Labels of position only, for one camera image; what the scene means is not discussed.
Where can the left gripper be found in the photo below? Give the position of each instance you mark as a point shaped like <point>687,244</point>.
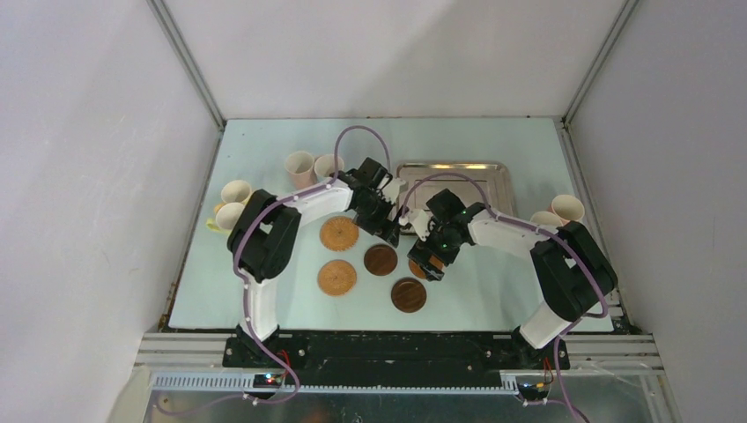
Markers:
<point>392,230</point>

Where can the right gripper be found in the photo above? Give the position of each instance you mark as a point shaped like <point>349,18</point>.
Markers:
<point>428,260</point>

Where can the light wood coaster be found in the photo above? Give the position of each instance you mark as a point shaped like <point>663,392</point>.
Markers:
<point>415,270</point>

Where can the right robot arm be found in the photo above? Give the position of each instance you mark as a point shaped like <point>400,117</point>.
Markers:
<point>573,273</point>

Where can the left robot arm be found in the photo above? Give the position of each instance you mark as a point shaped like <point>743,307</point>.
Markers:
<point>262,241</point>

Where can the dark wood coaster centre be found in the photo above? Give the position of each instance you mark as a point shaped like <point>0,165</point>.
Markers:
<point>380,260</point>

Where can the dark wood coaster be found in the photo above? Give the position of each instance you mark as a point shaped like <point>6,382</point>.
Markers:
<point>380,260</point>
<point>408,295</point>

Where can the dark wood coaster lower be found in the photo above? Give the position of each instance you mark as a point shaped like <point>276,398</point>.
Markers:
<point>408,295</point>

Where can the woven coaster upper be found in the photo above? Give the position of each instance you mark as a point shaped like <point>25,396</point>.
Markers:
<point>339,234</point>

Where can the pink cup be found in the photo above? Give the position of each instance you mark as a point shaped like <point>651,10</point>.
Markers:
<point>567,208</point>
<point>300,168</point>

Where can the green cup right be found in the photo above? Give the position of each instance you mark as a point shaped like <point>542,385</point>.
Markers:
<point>546,218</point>

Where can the pink cup right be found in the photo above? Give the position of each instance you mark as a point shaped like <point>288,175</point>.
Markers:
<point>567,208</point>

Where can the blue mug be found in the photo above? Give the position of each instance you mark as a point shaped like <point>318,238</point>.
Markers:
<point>326,165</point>

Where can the metal tray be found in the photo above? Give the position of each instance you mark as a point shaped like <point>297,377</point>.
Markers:
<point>493,179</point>

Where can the yellow mug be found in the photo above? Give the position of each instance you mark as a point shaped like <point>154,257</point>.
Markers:
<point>236,191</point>

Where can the yellow-green mug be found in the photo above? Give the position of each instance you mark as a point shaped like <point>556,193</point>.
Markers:
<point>225,217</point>

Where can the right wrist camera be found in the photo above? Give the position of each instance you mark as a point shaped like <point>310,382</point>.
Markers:
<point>419,221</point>

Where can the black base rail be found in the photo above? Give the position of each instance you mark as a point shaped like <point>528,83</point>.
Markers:
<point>392,359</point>

